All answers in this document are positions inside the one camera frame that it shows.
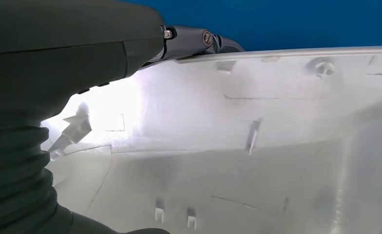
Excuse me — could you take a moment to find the blue metal shelf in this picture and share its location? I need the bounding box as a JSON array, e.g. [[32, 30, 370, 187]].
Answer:
[[123, 0, 382, 52]]

